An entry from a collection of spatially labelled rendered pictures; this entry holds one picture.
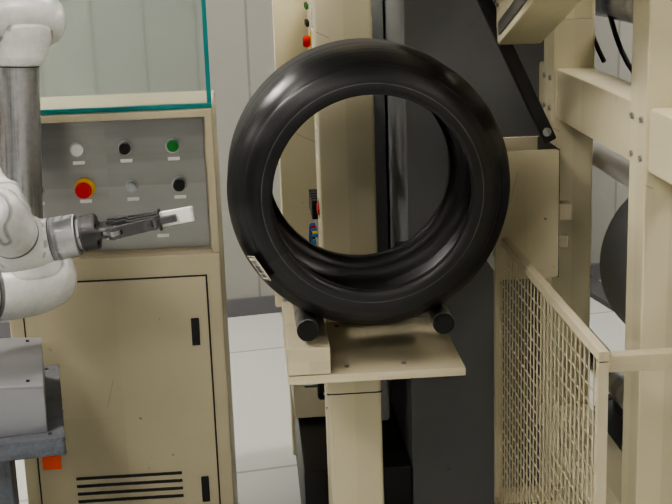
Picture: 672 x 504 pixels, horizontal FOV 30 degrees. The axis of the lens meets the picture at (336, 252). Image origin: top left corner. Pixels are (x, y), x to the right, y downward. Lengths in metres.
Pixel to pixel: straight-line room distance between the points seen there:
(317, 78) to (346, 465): 1.05
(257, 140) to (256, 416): 2.24
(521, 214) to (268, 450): 1.71
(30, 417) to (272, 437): 1.70
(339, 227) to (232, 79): 2.73
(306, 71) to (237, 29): 3.07
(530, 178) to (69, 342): 1.27
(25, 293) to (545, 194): 1.21
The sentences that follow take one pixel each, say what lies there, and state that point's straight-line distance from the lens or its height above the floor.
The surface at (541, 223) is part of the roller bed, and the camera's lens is 2.89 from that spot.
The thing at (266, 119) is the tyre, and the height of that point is 1.34.
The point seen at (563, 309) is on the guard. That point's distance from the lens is 2.35.
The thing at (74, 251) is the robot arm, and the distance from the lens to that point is 2.61.
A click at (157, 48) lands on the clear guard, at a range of 3.18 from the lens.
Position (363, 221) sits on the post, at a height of 1.04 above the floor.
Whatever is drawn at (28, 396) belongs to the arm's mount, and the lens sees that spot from 2.81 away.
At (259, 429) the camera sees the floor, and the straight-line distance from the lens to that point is 4.47.
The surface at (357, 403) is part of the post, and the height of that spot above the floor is 0.59.
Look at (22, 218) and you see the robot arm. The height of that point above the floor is 1.18.
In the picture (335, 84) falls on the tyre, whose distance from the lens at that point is 2.45.
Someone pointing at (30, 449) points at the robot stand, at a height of 0.63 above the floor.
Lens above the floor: 1.69
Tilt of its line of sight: 14 degrees down
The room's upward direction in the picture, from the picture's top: 2 degrees counter-clockwise
